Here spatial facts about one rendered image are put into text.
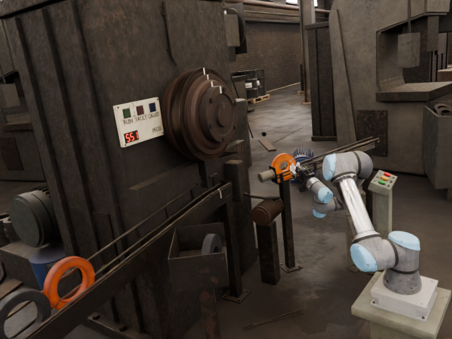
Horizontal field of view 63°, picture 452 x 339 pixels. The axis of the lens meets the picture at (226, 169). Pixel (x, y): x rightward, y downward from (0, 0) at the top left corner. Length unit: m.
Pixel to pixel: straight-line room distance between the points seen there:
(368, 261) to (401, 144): 2.80
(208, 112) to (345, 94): 2.86
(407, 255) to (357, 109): 2.93
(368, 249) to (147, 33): 1.34
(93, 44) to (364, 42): 3.19
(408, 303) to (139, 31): 1.61
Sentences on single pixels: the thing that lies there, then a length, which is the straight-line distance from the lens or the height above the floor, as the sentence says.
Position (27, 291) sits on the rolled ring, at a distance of 1.39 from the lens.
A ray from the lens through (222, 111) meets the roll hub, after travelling 1.84.
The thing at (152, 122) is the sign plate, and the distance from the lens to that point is 1.79.
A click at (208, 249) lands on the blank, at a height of 0.72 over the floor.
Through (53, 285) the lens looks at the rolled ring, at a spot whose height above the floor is 0.71.
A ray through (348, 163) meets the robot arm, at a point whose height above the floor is 0.87.
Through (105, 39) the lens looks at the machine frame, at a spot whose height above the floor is 1.51.
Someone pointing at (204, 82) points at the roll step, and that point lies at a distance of 1.85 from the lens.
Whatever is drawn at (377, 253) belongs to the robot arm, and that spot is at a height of 0.57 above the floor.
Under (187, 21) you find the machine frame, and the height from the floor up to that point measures 1.59.
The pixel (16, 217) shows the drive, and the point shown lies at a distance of 2.91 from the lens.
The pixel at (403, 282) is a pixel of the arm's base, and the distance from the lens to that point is 1.74.
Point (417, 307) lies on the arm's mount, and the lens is 1.72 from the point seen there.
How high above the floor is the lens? 1.36
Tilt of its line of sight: 16 degrees down
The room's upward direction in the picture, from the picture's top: 7 degrees counter-clockwise
